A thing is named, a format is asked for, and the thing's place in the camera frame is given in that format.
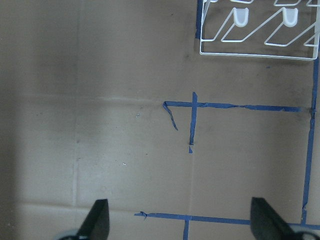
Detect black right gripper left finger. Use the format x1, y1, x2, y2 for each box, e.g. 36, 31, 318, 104
76, 199, 110, 240

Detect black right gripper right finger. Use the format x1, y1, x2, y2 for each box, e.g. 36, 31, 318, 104
250, 197, 303, 240

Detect white wire cup rack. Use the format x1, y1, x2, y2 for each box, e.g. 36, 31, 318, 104
195, 0, 320, 61

